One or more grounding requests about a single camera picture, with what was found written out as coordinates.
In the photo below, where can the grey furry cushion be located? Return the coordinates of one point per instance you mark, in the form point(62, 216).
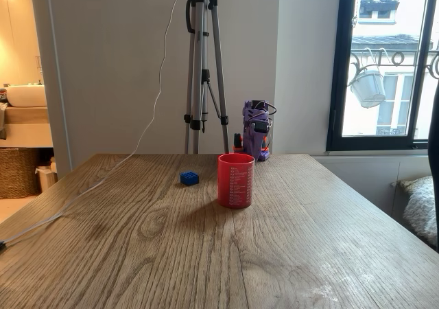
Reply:
point(423, 206)

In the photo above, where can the black window frame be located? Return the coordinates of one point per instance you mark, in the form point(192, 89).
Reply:
point(337, 65)

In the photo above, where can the black orange table clamp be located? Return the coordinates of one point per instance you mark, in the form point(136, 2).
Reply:
point(237, 143)

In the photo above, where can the purple robot arm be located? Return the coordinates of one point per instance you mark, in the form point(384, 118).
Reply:
point(249, 111)

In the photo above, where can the dark window planter box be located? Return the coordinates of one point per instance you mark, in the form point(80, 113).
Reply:
point(379, 5)

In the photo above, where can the wooden vanity counter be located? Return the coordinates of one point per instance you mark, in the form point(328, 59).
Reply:
point(25, 115)

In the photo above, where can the purple gripper black motor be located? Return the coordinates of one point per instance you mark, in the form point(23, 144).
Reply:
point(253, 138)

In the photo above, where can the blue toy brick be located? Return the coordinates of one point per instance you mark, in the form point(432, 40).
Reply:
point(189, 178)

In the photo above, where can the red cup white print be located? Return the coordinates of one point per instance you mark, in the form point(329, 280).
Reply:
point(235, 185)

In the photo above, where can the silver camera tripod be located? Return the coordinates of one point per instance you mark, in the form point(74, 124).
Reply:
point(198, 65)

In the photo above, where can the white washbasin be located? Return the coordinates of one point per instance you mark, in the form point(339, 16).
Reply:
point(26, 95)

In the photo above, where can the woven wicker basket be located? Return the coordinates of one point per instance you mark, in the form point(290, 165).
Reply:
point(17, 173)

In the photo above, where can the ornate black balcony railing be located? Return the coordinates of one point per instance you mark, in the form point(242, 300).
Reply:
point(398, 58)

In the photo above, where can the white hanging flower pot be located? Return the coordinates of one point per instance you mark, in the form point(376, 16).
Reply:
point(368, 89)

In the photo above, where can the small white bin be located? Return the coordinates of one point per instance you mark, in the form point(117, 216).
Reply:
point(47, 178)

